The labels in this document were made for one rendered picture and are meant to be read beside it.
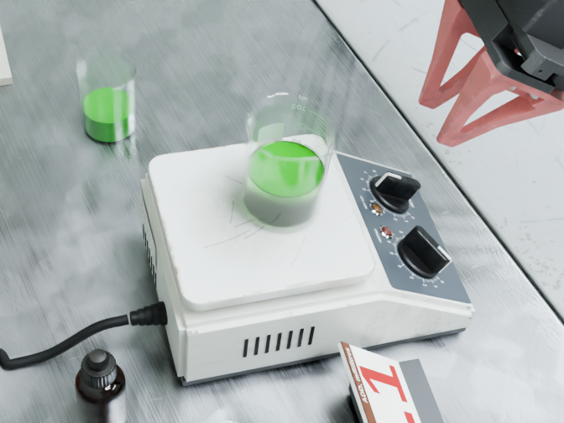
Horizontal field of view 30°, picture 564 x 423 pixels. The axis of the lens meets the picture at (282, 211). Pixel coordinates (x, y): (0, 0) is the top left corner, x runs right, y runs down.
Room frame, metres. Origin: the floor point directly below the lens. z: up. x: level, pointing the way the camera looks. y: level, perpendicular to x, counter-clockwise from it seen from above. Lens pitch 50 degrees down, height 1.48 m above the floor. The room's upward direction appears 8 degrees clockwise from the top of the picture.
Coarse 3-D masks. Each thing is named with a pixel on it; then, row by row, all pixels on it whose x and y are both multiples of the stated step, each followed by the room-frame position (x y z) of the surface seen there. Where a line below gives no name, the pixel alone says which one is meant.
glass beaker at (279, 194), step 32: (288, 96) 0.45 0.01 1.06; (320, 96) 0.45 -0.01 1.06; (256, 128) 0.44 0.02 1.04; (288, 128) 0.45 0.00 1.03; (320, 128) 0.45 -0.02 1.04; (256, 160) 0.41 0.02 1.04; (288, 160) 0.40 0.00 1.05; (320, 160) 0.41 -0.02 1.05; (256, 192) 0.41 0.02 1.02; (288, 192) 0.40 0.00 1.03; (320, 192) 0.42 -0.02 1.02; (256, 224) 0.41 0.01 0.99; (288, 224) 0.41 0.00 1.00
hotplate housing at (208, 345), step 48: (144, 192) 0.44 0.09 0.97; (144, 240) 0.44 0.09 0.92; (336, 288) 0.38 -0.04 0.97; (384, 288) 0.39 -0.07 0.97; (192, 336) 0.34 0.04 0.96; (240, 336) 0.35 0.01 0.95; (288, 336) 0.36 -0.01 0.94; (336, 336) 0.37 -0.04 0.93; (384, 336) 0.39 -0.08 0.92; (432, 336) 0.40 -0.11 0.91
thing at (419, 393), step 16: (368, 352) 0.37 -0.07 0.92; (400, 368) 0.37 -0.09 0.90; (416, 368) 0.38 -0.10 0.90; (352, 384) 0.34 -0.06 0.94; (416, 384) 0.36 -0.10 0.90; (352, 400) 0.35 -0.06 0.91; (368, 400) 0.33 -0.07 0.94; (416, 400) 0.35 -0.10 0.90; (432, 400) 0.35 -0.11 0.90; (416, 416) 0.34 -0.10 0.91; (432, 416) 0.34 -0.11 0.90
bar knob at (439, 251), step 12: (420, 228) 0.44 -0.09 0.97; (408, 240) 0.44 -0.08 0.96; (420, 240) 0.44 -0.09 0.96; (432, 240) 0.44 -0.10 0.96; (408, 252) 0.43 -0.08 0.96; (420, 252) 0.43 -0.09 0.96; (432, 252) 0.43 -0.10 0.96; (444, 252) 0.43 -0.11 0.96; (408, 264) 0.42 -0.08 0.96; (420, 264) 0.42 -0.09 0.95; (432, 264) 0.42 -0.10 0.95; (444, 264) 0.42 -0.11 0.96; (420, 276) 0.42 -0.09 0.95; (432, 276) 0.42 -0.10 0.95
